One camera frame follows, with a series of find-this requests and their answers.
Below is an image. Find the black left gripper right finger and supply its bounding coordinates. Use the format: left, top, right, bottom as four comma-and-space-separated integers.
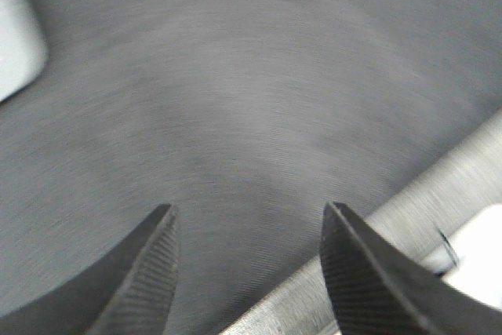
319, 202, 501, 334

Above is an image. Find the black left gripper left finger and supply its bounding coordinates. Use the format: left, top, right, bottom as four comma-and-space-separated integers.
1, 204, 179, 334

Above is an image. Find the white storage box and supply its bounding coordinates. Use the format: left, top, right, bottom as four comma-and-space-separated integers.
1, 0, 49, 101

